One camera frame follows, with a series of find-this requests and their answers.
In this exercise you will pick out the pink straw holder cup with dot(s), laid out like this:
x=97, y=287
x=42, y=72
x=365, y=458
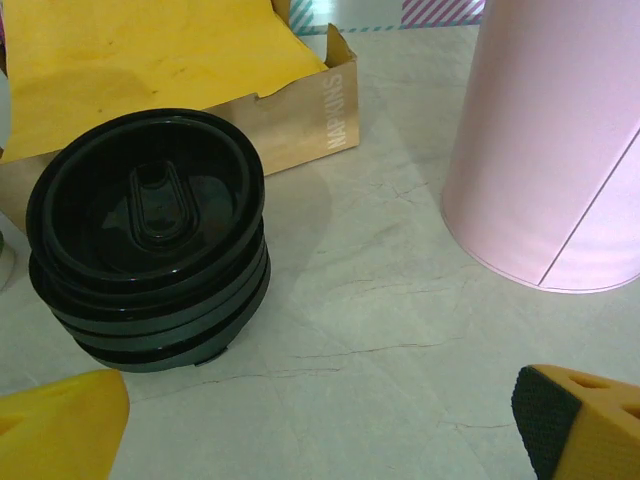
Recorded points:
x=540, y=150

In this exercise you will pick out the black plastic cup lid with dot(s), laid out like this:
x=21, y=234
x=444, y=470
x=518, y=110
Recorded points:
x=100, y=225

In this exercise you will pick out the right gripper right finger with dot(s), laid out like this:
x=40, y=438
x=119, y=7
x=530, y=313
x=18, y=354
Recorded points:
x=595, y=430

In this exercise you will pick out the stack of black lids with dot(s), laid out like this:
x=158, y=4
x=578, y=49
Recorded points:
x=175, y=340

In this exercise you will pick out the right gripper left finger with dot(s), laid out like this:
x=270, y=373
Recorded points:
x=55, y=430

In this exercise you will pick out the cardboard napkin box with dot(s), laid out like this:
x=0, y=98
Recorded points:
x=300, y=125

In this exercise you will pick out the yellow paper napkins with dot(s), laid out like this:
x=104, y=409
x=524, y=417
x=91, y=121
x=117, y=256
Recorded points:
x=150, y=60

